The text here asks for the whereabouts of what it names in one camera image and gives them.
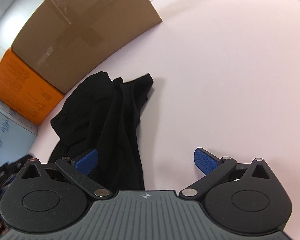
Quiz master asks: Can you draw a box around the light blue box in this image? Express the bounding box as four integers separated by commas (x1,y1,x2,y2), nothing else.
0,94,38,170

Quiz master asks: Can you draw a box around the brown cardboard box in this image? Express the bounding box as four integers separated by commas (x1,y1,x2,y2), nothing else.
11,0,163,94

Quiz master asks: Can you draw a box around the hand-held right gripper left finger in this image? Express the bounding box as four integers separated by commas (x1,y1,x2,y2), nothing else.
21,149,113,200

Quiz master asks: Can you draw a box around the black clothing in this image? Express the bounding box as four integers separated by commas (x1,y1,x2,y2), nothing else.
48,71,154,192

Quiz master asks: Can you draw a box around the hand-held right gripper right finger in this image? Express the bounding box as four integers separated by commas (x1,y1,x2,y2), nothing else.
179,148,274,200

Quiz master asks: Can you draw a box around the orange box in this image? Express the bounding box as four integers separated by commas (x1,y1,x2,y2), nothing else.
0,49,65,126

